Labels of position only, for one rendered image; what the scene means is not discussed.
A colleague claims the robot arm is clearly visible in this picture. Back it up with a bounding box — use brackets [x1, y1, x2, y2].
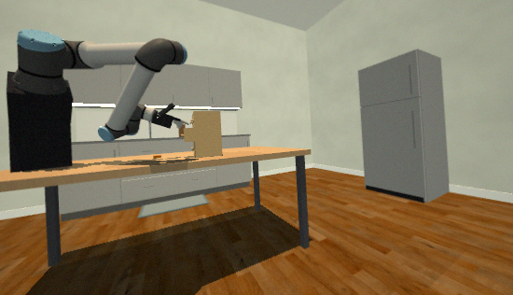
[12, 29, 187, 142]

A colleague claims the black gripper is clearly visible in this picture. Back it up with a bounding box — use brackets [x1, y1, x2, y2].
[151, 110, 189, 129]

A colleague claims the tan chest of drawers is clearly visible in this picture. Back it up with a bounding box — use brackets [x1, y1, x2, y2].
[193, 111, 223, 158]

